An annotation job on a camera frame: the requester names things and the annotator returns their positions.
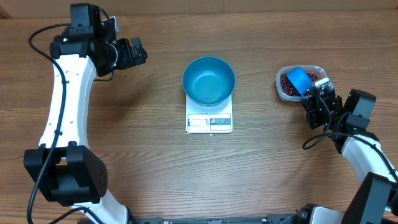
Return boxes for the blue plastic scoop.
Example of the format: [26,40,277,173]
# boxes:
[286,67,313,98]

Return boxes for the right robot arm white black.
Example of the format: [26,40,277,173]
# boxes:
[292,87,397,223]

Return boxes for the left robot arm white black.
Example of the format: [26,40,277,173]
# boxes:
[23,3,147,223]

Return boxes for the blue bowl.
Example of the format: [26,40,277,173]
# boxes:
[182,56,236,107]

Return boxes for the white kitchen scale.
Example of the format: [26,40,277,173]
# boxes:
[185,95,233,134]

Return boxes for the clear plastic container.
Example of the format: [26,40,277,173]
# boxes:
[276,65,328,103]

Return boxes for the red beans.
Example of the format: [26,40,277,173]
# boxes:
[280,72,320,96]

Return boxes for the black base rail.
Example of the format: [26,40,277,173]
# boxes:
[129,213,310,224]

